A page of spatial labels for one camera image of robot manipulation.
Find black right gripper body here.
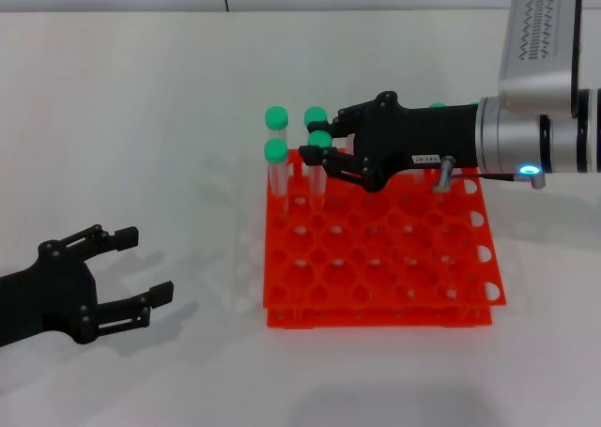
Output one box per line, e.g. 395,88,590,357
355,89,481,194

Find right wrist cable with connector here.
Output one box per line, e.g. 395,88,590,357
430,153,547,196

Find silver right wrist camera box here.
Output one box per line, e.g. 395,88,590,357
497,0,584,118

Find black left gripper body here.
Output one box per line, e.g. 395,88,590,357
0,238,99,347

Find orange test tube rack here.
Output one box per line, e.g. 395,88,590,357
260,145,508,328

